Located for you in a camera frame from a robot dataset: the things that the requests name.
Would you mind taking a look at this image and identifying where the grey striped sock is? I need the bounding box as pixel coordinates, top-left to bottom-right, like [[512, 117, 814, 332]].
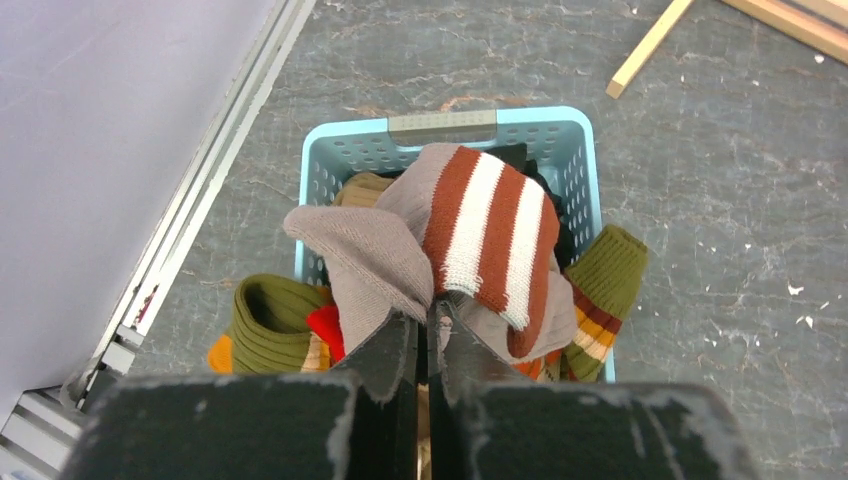
[[284, 143, 577, 363]]

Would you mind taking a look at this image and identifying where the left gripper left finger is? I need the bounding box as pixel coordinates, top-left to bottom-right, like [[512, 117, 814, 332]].
[[61, 312, 419, 479]]

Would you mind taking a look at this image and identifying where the light blue basket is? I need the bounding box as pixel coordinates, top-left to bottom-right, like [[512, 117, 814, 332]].
[[293, 105, 617, 384]]

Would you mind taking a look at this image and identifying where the olive green striped sock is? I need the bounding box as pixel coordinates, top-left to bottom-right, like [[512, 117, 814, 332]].
[[207, 274, 333, 374]]

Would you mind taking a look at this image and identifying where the wooden drying rack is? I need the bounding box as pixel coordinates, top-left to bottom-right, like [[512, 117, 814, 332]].
[[604, 1, 847, 99]]

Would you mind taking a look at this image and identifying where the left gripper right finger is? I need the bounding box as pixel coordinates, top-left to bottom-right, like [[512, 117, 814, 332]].
[[427, 298, 758, 479]]

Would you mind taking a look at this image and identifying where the pile of socks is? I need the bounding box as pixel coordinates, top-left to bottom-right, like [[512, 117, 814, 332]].
[[331, 142, 578, 273]]

